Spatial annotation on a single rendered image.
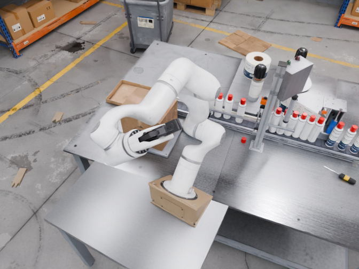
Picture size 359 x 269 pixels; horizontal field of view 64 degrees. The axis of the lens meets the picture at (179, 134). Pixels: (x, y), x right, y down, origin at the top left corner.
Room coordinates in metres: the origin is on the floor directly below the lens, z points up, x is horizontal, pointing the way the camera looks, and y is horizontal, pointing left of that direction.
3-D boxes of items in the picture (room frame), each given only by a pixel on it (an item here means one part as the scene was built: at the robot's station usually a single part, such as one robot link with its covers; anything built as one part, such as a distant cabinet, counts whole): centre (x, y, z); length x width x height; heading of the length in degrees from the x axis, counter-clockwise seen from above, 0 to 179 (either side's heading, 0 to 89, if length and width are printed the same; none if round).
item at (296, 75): (1.28, -0.61, 1.38); 0.17 x 0.10 x 0.19; 124
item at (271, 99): (1.25, -0.53, 1.16); 0.04 x 0.04 x 0.67; 69
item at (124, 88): (1.76, 0.39, 0.85); 0.30 x 0.26 x 0.04; 69
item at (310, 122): (1.28, -0.84, 0.98); 0.05 x 0.05 x 0.20
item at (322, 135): (1.33, -0.97, 1.01); 0.14 x 0.13 x 0.26; 69
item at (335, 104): (1.34, -0.97, 1.14); 0.14 x 0.11 x 0.01; 69
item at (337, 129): (1.22, -1.00, 0.98); 0.05 x 0.05 x 0.20
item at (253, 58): (2.00, -0.64, 0.95); 0.20 x 0.20 x 0.14
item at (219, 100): (1.50, -0.28, 0.98); 0.05 x 0.05 x 0.20
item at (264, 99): (1.35, -0.53, 1.05); 0.10 x 0.04 x 0.33; 159
